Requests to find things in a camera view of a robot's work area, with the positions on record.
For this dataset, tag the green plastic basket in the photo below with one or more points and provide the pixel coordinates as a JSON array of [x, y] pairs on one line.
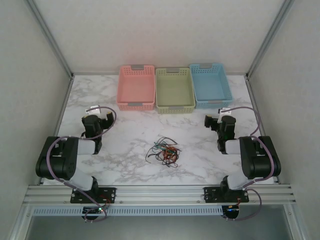
[[175, 90]]

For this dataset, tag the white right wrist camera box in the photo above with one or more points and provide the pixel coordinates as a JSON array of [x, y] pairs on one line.
[[224, 109]]

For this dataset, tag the blue plastic basket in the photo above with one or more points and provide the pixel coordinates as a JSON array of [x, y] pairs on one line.
[[212, 85]]

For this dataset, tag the aluminium mounting rail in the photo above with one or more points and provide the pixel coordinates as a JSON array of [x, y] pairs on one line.
[[160, 195]]

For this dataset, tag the aluminium frame post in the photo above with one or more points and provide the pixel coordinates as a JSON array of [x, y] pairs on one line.
[[269, 37], [296, 225], [21, 225], [51, 37]]

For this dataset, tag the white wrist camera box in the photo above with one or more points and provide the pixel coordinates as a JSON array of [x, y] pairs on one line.
[[93, 109], [224, 109]]

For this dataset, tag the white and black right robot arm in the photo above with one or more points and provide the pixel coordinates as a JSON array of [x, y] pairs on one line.
[[260, 160]]

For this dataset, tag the aluminium table side rail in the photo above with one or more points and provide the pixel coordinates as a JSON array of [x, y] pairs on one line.
[[61, 112], [253, 95]]

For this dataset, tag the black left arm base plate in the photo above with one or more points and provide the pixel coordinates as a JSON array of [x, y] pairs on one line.
[[110, 195]]

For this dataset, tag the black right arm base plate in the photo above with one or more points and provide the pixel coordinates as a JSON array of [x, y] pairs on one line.
[[212, 195]]

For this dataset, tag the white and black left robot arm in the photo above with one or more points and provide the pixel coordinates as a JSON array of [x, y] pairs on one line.
[[62, 160]]

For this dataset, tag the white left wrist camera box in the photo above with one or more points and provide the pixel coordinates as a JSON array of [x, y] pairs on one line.
[[93, 109]]

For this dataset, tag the pink plastic basket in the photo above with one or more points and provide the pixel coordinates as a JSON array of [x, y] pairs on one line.
[[136, 87]]

